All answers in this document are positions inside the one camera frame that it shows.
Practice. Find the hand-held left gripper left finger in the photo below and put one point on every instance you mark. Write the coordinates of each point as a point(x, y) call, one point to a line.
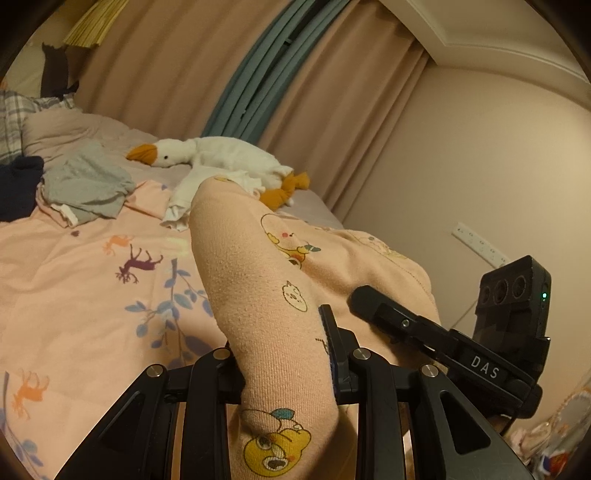
point(207, 383)

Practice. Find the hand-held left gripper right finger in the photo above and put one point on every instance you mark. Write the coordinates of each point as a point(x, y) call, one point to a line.
point(328, 332)

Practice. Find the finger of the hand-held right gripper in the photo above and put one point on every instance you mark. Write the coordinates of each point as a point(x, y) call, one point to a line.
point(397, 321)

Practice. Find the pink duck print garment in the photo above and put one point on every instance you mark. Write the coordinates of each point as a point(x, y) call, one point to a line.
point(258, 286)

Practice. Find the colourful printed cloth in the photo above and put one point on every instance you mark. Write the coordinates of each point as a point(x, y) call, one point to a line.
point(554, 438)

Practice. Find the pink deer print bed cover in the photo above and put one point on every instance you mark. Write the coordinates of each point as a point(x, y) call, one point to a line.
point(92, 300)

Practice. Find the white goose plush toy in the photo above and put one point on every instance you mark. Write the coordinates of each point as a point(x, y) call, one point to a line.
point(221, 154)

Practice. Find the grey small garment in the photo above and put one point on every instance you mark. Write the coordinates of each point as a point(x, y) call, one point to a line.
point(87, 180)

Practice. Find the teal curtain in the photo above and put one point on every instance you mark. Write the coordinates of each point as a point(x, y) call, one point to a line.
point(258, 78)

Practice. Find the navy blue cloth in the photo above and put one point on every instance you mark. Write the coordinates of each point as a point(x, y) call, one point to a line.
point(18, 184)

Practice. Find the plaid pillow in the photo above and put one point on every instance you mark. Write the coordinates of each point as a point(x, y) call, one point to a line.
point(14, 120)

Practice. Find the black hanging cloth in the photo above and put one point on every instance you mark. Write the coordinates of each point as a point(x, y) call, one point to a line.
point(57, 69)

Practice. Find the yellow pleated cloth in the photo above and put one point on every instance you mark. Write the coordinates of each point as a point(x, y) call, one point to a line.
point(92, 23)

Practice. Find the white wall socket strip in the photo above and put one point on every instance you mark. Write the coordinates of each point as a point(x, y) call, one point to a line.
point(480, 244)

